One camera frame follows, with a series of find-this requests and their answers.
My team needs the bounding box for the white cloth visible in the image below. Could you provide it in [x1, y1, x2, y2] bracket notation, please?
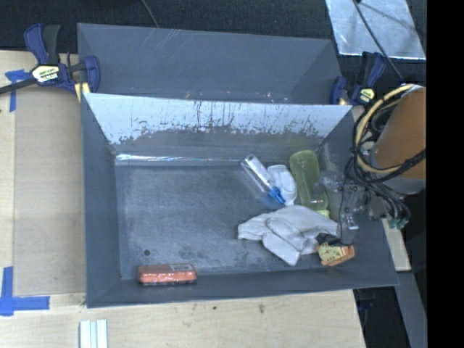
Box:
[237, 204, 340, 268]

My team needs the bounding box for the white spray bottle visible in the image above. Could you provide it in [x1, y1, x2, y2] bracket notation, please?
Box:
[267, 164, 299, 207]

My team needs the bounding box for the orange flat packet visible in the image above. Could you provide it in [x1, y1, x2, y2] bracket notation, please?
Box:
[136, 262, 198, 287]

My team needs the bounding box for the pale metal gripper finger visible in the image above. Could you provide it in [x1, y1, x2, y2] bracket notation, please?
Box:
[339, 214, 360, 247]
[339, 183, 365, 215]

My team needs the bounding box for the clear glass thing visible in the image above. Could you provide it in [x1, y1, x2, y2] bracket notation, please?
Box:
[315, 170, 345, 221]

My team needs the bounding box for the yellow and orange toy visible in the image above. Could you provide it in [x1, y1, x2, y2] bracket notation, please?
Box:
[316, 241, 356, 268]

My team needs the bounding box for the yellow-green plastic bottle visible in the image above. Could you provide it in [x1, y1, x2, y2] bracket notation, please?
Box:
[289, 149, 330, 215]

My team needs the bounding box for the grey metal bin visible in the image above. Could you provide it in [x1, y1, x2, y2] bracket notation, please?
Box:
[76, 22, 400, 309]

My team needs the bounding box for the clear plastic bottle blue cap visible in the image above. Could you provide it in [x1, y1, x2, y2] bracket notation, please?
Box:
[239, 154, 286, 210]

